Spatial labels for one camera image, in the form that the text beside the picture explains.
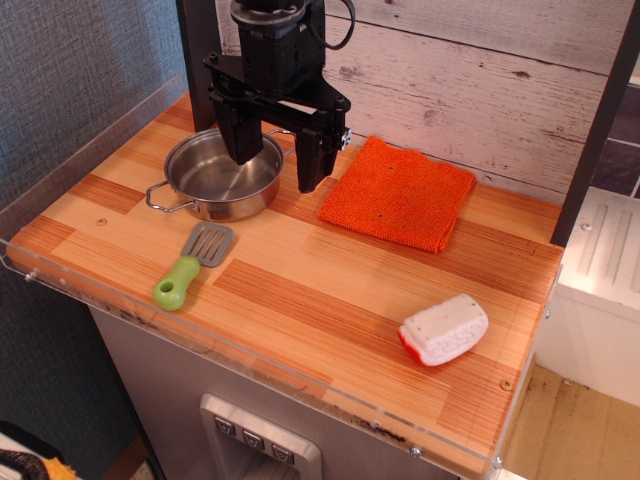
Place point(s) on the orange knitted cloth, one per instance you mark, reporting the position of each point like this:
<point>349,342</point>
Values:
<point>399,195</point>

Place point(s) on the clear acrylic table guard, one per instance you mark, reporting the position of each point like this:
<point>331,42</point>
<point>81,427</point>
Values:
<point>305,313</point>

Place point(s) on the stainless steel pot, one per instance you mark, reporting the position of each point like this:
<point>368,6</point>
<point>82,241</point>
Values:
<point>201,177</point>

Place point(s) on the black left frame post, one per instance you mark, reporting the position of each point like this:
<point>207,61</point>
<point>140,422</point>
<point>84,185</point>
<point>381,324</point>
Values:
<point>199,31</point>

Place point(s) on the grey toy fridge cabinet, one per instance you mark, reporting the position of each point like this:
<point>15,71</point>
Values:
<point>166,381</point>

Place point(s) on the silver dispenser button panel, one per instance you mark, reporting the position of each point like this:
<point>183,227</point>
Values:
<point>246,446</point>

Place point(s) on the black frame post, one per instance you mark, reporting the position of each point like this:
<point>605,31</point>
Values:
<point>199,31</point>
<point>609,104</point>

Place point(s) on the dark bag with yellow trim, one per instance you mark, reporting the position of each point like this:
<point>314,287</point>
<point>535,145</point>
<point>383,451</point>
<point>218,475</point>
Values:
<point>25,456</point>

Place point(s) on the black right frame post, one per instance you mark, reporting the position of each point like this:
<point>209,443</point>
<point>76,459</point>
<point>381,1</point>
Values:
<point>609,104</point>

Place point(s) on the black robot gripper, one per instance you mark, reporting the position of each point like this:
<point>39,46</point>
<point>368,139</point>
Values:
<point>278,77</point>

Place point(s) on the white cabinet beside table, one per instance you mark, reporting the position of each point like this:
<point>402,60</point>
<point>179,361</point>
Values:
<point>591,330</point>

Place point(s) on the green handled grey spatula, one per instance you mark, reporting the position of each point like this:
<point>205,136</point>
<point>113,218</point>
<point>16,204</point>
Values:
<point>206,246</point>

